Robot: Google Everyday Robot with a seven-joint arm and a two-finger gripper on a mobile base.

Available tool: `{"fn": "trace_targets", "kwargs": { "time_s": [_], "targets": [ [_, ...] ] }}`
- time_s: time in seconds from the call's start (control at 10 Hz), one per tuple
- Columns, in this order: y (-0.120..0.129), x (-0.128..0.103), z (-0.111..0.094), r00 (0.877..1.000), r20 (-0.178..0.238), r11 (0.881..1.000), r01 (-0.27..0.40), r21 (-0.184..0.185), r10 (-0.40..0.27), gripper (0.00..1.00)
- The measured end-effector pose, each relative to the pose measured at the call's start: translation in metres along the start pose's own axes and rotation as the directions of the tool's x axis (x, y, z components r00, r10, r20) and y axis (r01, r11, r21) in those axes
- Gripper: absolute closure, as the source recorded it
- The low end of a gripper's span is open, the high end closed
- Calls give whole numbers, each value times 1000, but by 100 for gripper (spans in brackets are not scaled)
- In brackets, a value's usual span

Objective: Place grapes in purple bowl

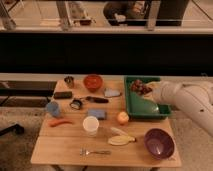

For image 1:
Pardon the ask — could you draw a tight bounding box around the blue sponge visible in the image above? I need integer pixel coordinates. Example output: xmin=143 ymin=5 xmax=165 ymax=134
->
xmin=87 ymin=109 xmax=106 ymax=120

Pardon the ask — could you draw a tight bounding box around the grey white cloth piece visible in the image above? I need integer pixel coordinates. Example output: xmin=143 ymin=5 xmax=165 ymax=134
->
xmin=104 ymin=88 xmax=122 ymax=98

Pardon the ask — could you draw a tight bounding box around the black handled knife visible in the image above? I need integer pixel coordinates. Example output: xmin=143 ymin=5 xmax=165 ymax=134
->
xmin=85 ymin=96 xmax=109 ymax=103

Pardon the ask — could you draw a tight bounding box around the blue plastic cup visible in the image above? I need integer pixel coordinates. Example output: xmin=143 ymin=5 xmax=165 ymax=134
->
xmin=45 ymin=101 xmax=60 ymax=117

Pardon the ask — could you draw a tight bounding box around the silver fork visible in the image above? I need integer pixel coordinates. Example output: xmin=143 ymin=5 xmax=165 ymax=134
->
xmin=80 ymin=149 xmax=111 ymax=156

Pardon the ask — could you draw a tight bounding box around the black rectangular block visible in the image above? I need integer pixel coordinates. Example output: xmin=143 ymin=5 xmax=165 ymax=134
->
xmin=53 ymin=91 xmax=72 ymax=99

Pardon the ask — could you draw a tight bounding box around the green plastic tray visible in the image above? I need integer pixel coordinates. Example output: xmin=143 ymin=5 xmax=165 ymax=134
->
xmin=124 ymin=76 xmax=171 ymax=119

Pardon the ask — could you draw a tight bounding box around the black round measuring tape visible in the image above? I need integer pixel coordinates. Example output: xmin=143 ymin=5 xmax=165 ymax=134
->
xmin=70 ymin=98 xmax=83 ymax=110

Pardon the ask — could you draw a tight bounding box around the orange carrot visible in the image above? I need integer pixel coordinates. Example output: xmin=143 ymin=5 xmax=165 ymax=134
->
xmin=48 ymin=119 xmax=73 ymax=127

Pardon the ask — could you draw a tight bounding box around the dark red grape bunch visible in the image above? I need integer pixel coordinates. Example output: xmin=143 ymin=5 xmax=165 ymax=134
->
xmin=130 ymin=79 xmax=152 ymax=95

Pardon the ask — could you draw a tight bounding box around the small metal cup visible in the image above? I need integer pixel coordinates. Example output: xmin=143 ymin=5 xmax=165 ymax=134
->
xmin=64 ymin=76 xmax=74 ymax=88

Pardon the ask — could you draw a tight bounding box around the wooden table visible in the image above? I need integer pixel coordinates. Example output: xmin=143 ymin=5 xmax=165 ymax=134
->
xmin=30 ymin=78 xmax=183 ymax=168

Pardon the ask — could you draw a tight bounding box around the purple bowl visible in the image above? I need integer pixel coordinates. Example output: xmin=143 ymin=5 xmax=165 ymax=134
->
xmin=144 ymin=128 xmax=175 ymax=160

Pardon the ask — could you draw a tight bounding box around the white plastic cup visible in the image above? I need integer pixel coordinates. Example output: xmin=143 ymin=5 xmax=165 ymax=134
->
xmin=82 ymin=116 xmax=99 ymax=136

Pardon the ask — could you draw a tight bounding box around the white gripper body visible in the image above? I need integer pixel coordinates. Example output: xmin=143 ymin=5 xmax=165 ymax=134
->
xmin=145 ymin=81 xmax=173 ymax=104

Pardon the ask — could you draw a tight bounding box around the red bowl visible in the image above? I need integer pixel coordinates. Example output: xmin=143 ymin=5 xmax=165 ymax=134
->
xmin=83 ymin=74 xmax=103 ymax=92

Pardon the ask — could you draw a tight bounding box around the yellow banana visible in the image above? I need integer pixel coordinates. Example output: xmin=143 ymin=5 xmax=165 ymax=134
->
xmin=108 ymin=135 xmax=136 ymax=146

